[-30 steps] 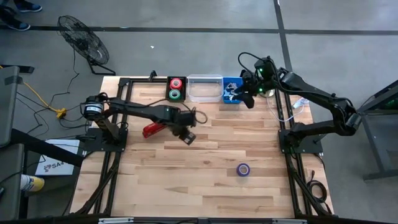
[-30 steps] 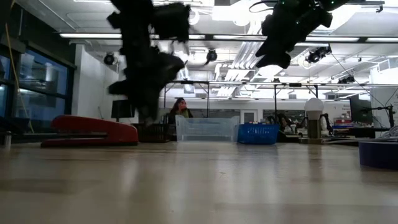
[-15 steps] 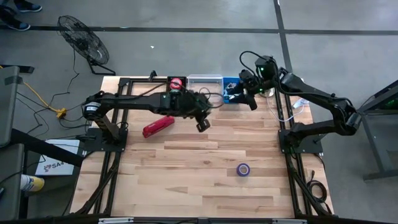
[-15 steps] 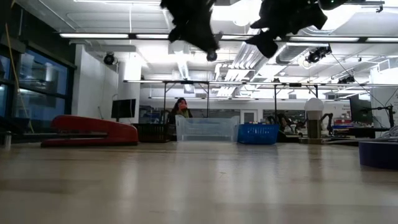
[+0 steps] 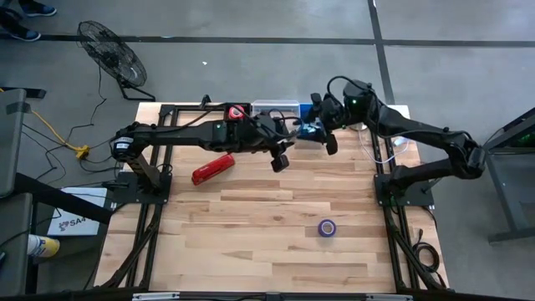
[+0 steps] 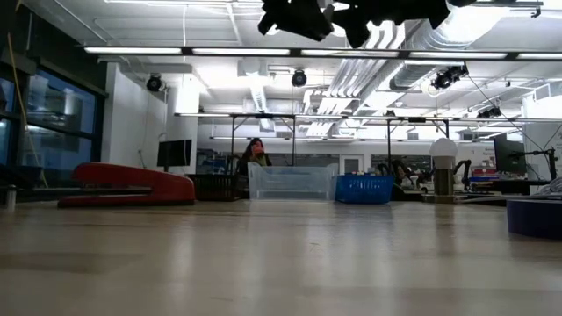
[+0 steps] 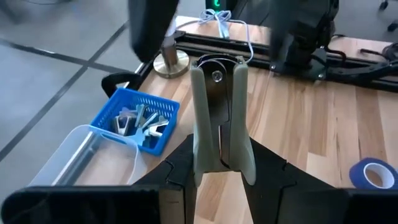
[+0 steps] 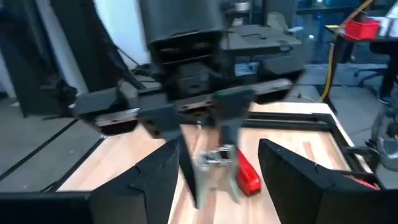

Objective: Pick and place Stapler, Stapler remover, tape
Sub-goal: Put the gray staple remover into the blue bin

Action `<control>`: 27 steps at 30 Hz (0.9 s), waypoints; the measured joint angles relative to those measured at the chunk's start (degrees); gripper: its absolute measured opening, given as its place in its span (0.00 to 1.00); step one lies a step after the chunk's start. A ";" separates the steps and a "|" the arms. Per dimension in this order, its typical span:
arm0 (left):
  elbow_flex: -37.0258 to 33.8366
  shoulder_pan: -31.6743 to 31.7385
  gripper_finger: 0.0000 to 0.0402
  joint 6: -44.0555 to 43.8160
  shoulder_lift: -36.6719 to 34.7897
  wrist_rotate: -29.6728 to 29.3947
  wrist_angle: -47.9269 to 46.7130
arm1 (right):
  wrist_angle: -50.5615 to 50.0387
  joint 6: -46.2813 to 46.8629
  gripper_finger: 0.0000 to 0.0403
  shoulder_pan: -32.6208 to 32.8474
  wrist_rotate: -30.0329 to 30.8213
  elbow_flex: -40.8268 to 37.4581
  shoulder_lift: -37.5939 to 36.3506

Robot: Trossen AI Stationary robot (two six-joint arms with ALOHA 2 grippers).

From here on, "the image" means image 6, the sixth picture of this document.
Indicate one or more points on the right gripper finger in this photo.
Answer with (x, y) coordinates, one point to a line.
(298, 17)
(358, 26)

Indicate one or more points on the red cylindrical bottle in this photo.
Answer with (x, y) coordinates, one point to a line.
(145, 180)

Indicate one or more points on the purple tape roll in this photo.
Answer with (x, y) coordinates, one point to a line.
(535, 218)

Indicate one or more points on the black ceiling track light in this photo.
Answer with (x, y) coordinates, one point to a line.
(489, 112)
(448, 76)

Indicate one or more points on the bulb lamp with brass base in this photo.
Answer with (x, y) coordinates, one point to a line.
(443, 151)

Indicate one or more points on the person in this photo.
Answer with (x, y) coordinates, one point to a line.
(248, 164)

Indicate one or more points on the clear plastic bin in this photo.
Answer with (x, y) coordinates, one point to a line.
(292, 180)

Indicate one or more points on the blue plastic bin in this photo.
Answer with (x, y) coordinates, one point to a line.
(364, 189)

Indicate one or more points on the long ceiling light strip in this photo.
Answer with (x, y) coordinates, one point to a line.
(131, 51)

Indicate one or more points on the black desk monitor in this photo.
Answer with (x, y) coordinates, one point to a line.
(509, 153)

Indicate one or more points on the black monitor on stand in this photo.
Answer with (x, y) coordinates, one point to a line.
(175, 152)

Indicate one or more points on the black plastic bin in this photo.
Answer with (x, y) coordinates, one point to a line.
(219, 188)

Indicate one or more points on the cluttered background desk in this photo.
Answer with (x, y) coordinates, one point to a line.
(505, 186)

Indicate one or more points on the black background rig frame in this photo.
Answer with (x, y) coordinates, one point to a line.
(417, 119)
(263, 116)

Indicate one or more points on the small grey metal post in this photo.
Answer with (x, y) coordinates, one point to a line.
(10, 197)

